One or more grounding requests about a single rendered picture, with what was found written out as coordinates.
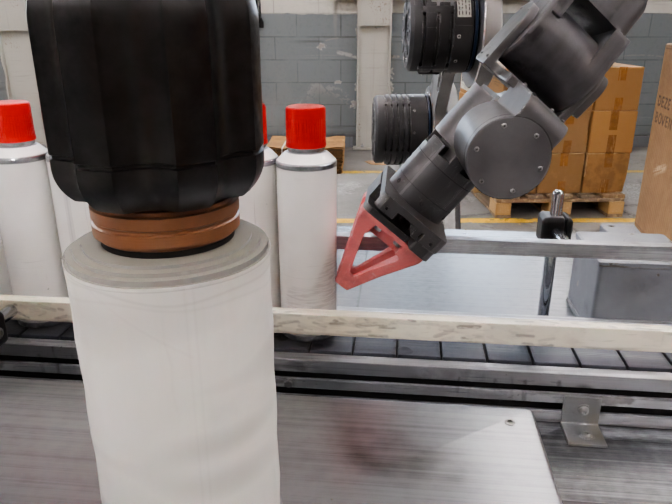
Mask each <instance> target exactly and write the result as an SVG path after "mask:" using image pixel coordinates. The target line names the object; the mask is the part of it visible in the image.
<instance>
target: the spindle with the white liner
mask: <svg viewBox="0 0 672 504"><path fill-rule="evenodd" d="M26 18H27V27H28V33H29V39H30V45H31V52H32V58H33V64H34V70H35V76H36V82H37V88H38V95H39V101H40V107H41V113H42V119H43V125H44V132H45V138H46V144H47V150H48V154H49V155H50V156H49V162H50V168H51V173H52V176H53V179H54V181H55V182H56V184H57V186H58V187H59V188H60V190H61V191H62V192H63V193H64V194H65V195H67V196H68V197H69V198H70V199H72V200H74V201H78V202H87V203H88V207H89V214H90V219H91V228H92V231H90V232H88V233H86V234H84V235H83V236H81V237H80V238H78V239H76V240H75V241H73V242H72V243H71V244H70V245H69V246H68V247H67V248H66V249H65V251H64V252H63V256H62V258H61V261H62V266H63V270H64V275H65V279H66V284H67V289H68V295H69V300H70V306H71V311H72V320H73V329H74V338H75V343H76V348H77V353H78V358H79V364H80V368H81V373H82V378H83V383H84V388H85V397H86V406H87V414H88V420H89V426H90V433H91V437H92V442H93V446H94V451H95V455H96V463H97V471H98V479H99V487H100V495H101V501H102V504H283V502H282V499H281V497H280V467H279V455H278V441H277V398H276V383H275V372H274V324H273V310H272V299H271V277H270V240H269V238H268V237H267V235H266V233H265V232H264V231H263V230H262V229H261V228H260V227H258V226H256V225H254V224H252V223H250V222H248V221H245V220H243V219H240V210H239V196H243V195H245V194H246V193H247V192H248V191H250V190H251V188H252V187H253V186H254V185H255V184H256V182H257V181H258V179H259V177H260V175H261V173H262V170H263V167H264V159H265V158H264V148H263V147H262V145H263V144H264V134H263V109H262V84H261V59H260V35H259V18H258V11H257V6H256V2H255V0H26Z"/></svg>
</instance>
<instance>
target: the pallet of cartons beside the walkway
mask: <svg viewBox="0 0 672 504"><path fill-rule="evenodd" d="M644 69H645V67H642V66H634V65H627V64H620V63H614V64H613V65H612V66H611V67H610V69H609V70H608V71H607V72H606V74H605V77H606V78H607V79H608V85H607V87H606V89H605V90H604V92H603V93H602V94H601V95H600V97H599V98H598V99H597V100H596V101H595V102H594V103H593V104H592V105H591V106H590V107H589V108H588V109H587V110H586V111H585V112H584V113H583V114H582V115H581V116H580V117H579V118H578V119H577V118H575V117H573V116H572V115H571V116H570V117H569V118H568V119H567V120H566V121H565V123H564V124H565V125H566V126H567V127H568V131H567V134H566V135H565V137H564V138H563V139H562V140H561V141H560V142H559V143H558V144H557V145H556V146H555V147H554V148H553V150H552V158H551V164H550V167H549V170H548V172H547V174H546V176H545V177H544V179H543V180H542V181H541V183H540V184H539V185H538V186H537V187H536V188H534V189H533V190H532V191H530V192H529V193H527V194H525V195H523V196H520V197H517V198H513V199H496V198H492V197H489V196H487V195H485V194H483V193H482V192H480V191H479V190H478V189H477V188H476V187H474V188H473V189H472V190H471V191H470V192H471V193H472V194H473V195H474V196H475V197H476V198H477V199H478V200H479V201H480V202H481V203H482V204H483V205H484V206H485V207H486V208H487V209H488V210H489V211H490V213H491V214H492V216H493V217H494V218H511V215H510V213H511V206H512V203H530V204H532V205H533V206H534V207H535V208H536V209H538V210H539V211H540V212H541V211H550V208H551V200H552V193H553V191H555V190H562V191H564V193H565V197H564V205H563V212H566V213H567V214H568V215H569V216H570V217H571V207H572V202H586V203H587V204H589V205H590V206H592V207H593V208H595V209H596V210H598V211H599V212H600V213H602V214H603V215H605V216H606V217H622V215H623V210H624V204H625V202H624V198H625V194H623V193H621V192H622V190H623V186H624V183H625V179H626V175H627V170H628V165H629V159H630V153H632V147H633V140H634V134H635V128H636V122H637V115H638V111H637V110H638V106H639V100H640V94H641V87H642V81H643V75H644ZM487 87H489V88H490V89H491V90H492V91H494V92H495V93H501V92H503V91H507V90H508V88H507V87H506V86H505V85H503V84H502V83H501V82H500V81H499V80H498V79H497V78H496V77H495V76H494V75H493V78H492V80H491V82H490V84H489V85H488V86H487ZM469 89H470V88H467V87H466V85H465V84H464V81H463V77H462V73H461V87H460V92H459V100H460V99H461V98H462V97H463V96H464V94H465V93H466V92H467V91H468V90H469Z"/></svg>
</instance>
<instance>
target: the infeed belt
mask: <svg viewBox="0 0 672 504"><path fill-rule="evenodd" d="M5 324H6V328H7V333H8V337H15V338H34V339H52V340H71V341H75V338H74V329H73V322H63V323H60V324H57V325H54V326H49V327H43V328H28V327H24V326H21V325H20V324H19V323H18V321H17V320H13V319H10V320H9V321H8V322H6V323H5ZM274 351H276V352H295V353H314V354H332V355H351V356H370V357H388V358H407V359H426V360H444V361H463V362H482V363H500V364H519V365H537V366H556V367H575V368H593V369H612V370H631V371H649V372H668V373H672V353H666V352H646V351H626V350H606V349H587V348H567V347H547V346H527V345H508V344H488V343H468V342H448V341H429V340H409V339H389V338H369V337H349V336H331V337H329V338H327V339H325V340H321V341H315V342H301V341H295V340H292V339H290V338H288V337H286V336H285V335H284V334H283V333H274Z"/></svg>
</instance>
